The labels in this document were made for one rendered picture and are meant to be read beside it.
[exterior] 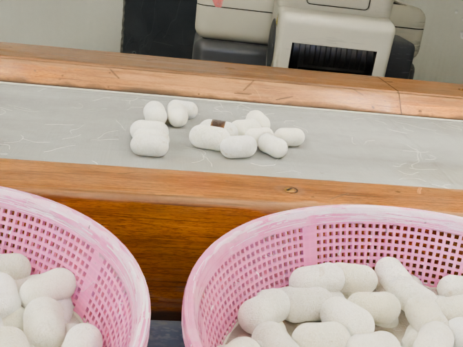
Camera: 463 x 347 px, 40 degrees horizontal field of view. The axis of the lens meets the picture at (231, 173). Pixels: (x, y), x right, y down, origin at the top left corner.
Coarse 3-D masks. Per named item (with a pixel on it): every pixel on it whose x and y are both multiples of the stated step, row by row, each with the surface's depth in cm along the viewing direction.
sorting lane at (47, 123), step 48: (0, 96) 66; (48, 96) 68; (96, 96) 71; (144, 96) 73; (0, 144) 53; (48, 144) 55; (96, 144) 56; (336, 144) 64; (384, 144) 66; (432, 144) 68
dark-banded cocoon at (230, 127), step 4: (204, 120) 59; (208, 120) 59; (200, 124) 59; (204, 124) 59; (208, 124) 59; (228, 124) 59; (232, 124) 59; (224, 128) 59; (228, 128) 59; (232, 128) 59; (236, 128) 59; (232, 132) 59; (236, 132) 59
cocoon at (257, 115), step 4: (252, 112) 65; (256, 112) 64; (260, 112) 64; (248, 116) 65; (252, 116) 64; (256, 116) 63; (260, 116) 63; (264, 116) 63; (260, 120) 63; (264, 120) 63; (268, 120) 63; (260, 124) 63; (264, 124) 63; (268, 124) 63
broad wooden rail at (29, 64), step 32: (0, 64) 73; (32, 64) 73; (64, 64) 74; (96, 64) 75; (128, 64) 77; (160, 64) 79; (192, 64) 81; (224, 64) 83; (192, 96) 75; (224, 96) 75; (256, 96) 76; (288, 96) 77; (320, 96) 77; (352, 96) 78; (384, 96) 79; (416, 96) 80; (448, 96) 81
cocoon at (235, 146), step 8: (232, 136) 56; (240, 136) 56; (248, 136) 56; (224, 144) 55; (232, 144) 55; (240, 144) 55; (248, 144) 56; (256, 144) 57; (224, 152) 55; (232, 152) 55; (240, 152) 56; (248, 152) 56
